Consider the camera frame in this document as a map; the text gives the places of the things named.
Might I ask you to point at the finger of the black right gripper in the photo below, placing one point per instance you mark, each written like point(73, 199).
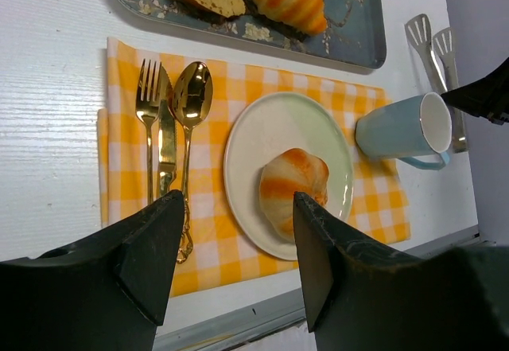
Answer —
point(486, 97)

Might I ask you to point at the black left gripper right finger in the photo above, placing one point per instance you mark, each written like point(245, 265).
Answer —
point(360, 294)

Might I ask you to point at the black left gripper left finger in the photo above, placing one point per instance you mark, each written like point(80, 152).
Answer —
point(107, 291)

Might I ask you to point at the silver metal tongs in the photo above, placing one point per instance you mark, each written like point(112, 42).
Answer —
point(437, 52)

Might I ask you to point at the curled orange croissant roll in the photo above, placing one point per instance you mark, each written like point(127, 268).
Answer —
point(295, 170)

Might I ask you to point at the light blue mug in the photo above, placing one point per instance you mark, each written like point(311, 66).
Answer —
point(417, 131)

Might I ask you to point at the yellow checkered cloth napkin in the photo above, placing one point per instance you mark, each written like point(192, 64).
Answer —
point(222, 253)

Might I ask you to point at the blue floral serving tray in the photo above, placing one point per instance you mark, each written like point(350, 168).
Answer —
point(354, 35)

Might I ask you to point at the gold knife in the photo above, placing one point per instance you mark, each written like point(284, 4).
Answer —
point(167, 140)

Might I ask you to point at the white and green plate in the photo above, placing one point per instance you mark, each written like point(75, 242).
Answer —
point(266, 128)

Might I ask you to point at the gold fork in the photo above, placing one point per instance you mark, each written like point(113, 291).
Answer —
point(147, 105)

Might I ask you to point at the gold spoon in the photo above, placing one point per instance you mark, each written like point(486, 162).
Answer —
point(190, 104)

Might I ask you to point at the aluminium table frame rail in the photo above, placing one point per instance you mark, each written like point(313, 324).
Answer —
point(256, 321)

